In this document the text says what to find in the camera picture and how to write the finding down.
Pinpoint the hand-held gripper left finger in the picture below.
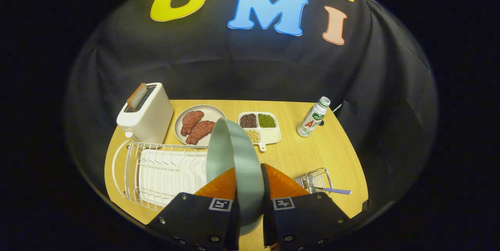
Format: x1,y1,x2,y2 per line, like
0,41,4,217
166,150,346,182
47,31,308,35
146,167,241,251

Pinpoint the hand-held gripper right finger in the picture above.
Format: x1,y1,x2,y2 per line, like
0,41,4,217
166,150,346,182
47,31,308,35
261,163,350,251

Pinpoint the metal wire basket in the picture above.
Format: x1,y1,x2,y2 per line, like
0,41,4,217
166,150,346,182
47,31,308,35
294,168,333,194

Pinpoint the metal spoon with patterned handle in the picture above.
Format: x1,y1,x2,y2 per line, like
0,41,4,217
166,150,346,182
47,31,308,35
311,186,352,195

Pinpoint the pale green plate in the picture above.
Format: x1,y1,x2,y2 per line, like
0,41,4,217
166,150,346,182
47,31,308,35
206,118,265,236

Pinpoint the white wire dish rack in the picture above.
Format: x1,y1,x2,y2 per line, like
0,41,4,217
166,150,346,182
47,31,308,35
112,140,209,212

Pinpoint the round beige plate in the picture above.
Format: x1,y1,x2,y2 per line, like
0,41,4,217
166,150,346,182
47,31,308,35
174,105,227,148

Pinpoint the white drip tray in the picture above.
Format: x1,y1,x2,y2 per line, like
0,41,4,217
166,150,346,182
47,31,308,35
139,149,207,206

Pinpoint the brown meat steak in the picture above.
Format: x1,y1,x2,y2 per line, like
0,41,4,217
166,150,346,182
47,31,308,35
180,110,205,137
186,121,216,145

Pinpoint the white divided tray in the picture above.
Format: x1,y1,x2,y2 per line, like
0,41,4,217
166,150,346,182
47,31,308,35
237,111,282,152

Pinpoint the white drink bottle green label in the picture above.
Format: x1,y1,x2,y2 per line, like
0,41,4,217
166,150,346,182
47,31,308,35
296,96,331,138

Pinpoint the green beans pile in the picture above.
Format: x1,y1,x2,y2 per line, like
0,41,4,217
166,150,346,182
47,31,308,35
258,114,276,128

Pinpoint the white toaster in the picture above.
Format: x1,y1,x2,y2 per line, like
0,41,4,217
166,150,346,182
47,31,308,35
116,83,174,144

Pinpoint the dark red beans pile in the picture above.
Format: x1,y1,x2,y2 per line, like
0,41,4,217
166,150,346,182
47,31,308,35
240,113,258,128

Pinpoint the bread slice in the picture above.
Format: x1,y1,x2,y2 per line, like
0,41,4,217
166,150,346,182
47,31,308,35
126,83,148,111

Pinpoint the black backdrop cloth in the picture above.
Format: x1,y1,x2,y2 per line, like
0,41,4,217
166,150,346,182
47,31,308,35
64,0,438,224

